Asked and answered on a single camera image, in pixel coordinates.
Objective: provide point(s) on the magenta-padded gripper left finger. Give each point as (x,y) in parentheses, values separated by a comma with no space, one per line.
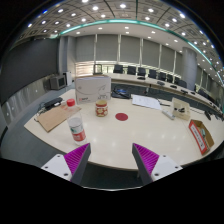
(77,156)

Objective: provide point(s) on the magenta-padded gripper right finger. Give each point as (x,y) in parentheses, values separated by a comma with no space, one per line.
(146,157)

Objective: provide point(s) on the clear red-capped water bottle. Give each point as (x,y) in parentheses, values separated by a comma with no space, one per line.
(77,128)

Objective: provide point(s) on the brown paper envelope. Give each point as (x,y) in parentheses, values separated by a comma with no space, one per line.
(55,117)

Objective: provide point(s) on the flat round red coaster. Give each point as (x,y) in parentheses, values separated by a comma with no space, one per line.
(121,116)

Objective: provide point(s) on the white power strip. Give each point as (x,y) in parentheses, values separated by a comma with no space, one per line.
(168,114)

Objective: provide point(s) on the red and cream mug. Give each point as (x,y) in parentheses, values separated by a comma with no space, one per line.
(101,108)

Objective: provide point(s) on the open red-sided cardboard box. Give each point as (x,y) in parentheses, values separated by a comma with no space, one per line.
(197,136)

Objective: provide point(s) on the white paper sheet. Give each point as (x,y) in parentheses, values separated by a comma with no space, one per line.
(146,101)

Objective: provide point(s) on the small beige cardboard box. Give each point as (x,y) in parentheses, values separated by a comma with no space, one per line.
(180,109)

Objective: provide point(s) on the black power adapter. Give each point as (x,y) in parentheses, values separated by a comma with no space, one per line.
(52,102)

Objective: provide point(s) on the black desk device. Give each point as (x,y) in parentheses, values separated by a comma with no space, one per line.
(120,92)

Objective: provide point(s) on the white paper carton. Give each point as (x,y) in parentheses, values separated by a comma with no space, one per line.
(93,88)

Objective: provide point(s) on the small black table device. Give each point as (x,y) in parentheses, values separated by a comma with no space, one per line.
(207,115)

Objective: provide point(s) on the grey boxy monitor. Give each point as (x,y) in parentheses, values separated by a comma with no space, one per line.
(57,81)

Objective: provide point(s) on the grey round pillar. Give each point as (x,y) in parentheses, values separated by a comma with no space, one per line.
(188,66)

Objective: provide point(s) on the ceiling lights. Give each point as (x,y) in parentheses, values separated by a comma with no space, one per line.
(122,5)

